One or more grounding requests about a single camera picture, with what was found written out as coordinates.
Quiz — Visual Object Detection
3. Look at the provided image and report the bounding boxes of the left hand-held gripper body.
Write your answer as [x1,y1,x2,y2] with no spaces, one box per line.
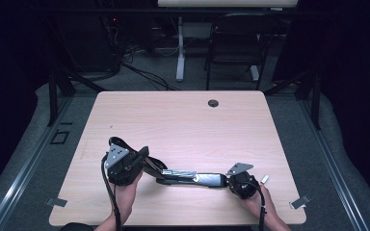
[104,143,145,187]

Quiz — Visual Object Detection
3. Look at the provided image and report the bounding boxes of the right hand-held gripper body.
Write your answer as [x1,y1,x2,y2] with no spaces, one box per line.
[225,162,260,200]

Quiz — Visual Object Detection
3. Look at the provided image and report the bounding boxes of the black stapler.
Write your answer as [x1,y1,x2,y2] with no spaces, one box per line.
[108,137,229,190]

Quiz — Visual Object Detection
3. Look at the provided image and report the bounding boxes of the person's right hand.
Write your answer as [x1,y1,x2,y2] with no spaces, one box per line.
[243,184,279,223]

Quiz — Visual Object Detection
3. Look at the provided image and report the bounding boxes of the person's left hand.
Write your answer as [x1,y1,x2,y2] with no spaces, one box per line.
[110,171,145,223]

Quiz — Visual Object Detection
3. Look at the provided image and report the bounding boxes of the grey tape piece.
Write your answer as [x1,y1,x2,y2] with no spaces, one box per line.
[288,194,312,211]
[45,197,68,208]

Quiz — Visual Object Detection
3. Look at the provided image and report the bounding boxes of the person's dark clothing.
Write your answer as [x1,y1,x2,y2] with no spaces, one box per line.
[59,221,94,231]

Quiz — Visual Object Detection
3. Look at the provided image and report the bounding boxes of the black metal stand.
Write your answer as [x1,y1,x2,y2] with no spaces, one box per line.
[46,68,108,128]
[263,68,322,131]

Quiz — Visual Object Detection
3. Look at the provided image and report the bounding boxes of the white desk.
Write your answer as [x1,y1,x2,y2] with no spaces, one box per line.
[157,0,299,83]

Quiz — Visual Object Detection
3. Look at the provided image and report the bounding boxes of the dark cabinet with red light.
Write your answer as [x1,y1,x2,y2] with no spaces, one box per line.
[56,13,123,73]

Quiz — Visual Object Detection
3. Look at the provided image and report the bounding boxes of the black folding chair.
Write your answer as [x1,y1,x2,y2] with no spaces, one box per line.
[204,13,281,91]

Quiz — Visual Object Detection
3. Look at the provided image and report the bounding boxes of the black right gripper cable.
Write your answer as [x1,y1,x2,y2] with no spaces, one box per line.
[249,181,268,231]

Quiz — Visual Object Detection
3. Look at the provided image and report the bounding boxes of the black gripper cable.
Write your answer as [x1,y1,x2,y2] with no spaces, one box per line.
[100,153,123,231]
[249,181,268,231]

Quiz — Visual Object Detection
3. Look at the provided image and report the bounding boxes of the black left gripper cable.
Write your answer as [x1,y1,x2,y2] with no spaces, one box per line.
[100,153,123,231]

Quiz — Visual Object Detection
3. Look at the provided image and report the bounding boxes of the black floor cables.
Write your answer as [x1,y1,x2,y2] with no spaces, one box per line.
[119,44,182,91]

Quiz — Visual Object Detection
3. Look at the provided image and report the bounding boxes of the aluminium floor rail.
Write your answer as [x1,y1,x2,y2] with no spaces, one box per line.
[0,95,75,231]
[297,95,370,231]

